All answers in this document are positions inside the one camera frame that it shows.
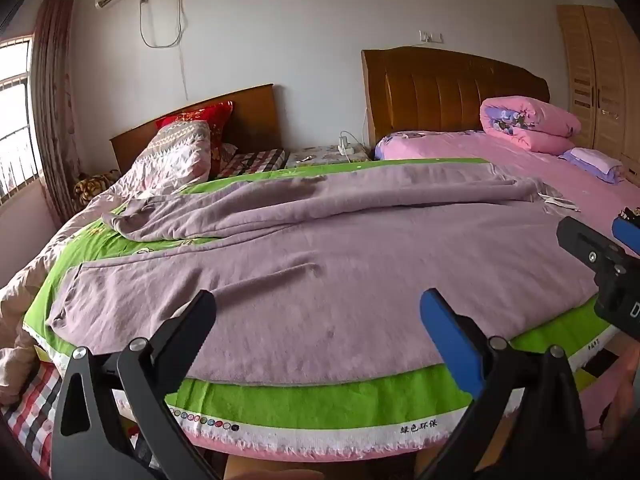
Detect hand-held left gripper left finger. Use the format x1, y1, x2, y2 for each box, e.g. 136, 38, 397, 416
52, 290, 221, 480

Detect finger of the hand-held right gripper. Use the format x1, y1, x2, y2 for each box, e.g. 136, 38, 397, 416
556, 216, 632, 273
612, 215, 640, 257

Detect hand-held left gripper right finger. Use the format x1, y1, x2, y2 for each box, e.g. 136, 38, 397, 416
420, 288, 596, 480

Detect mauve pants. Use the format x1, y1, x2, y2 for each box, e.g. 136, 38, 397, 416
45, 162, 608, 386

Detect person's right forearm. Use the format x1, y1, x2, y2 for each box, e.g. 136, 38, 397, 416
600, 347, 640, 443

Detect purple pillow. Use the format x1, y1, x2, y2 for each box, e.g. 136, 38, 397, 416
559, 146, 626, 184

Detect pink bed sheet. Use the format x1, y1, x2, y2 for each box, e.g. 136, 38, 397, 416
374, 130, 640, 456

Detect folded pink floral quilt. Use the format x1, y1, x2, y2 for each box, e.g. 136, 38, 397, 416
479, 95, 582, 156

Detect green printed blanket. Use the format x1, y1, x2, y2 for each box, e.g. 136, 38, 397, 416
22, 157, 621, 448

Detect wooden wardrobe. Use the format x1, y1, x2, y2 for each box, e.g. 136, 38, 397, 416
556, 4, 640, 188

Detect yellow brown plush toy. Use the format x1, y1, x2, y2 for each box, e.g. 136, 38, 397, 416
74, 170, 122, 207

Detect pale patterned quilt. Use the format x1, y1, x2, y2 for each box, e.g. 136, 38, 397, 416
0, 120, 213, 406

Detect checked bed sheet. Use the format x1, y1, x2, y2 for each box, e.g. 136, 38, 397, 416
0, 147, 290, 480

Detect large wooden headboard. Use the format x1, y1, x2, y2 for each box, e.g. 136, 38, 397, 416
361, 46, 551, 161

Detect red pillow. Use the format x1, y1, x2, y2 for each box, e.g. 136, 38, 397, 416
155, 101, 235, 177

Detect nightstand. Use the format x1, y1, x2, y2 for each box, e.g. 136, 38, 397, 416
284, 142, 373, 168

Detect small wooden headboard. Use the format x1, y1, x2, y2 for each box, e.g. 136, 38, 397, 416
109, 83, 282, 176

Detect red patterned curtain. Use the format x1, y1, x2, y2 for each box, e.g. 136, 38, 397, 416
30, 0, 83, 226

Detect window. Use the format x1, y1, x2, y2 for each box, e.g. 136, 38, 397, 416
0, 34, 46, 206

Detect air conditioner cable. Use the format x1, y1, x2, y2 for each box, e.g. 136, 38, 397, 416
139, 0, 191, 102

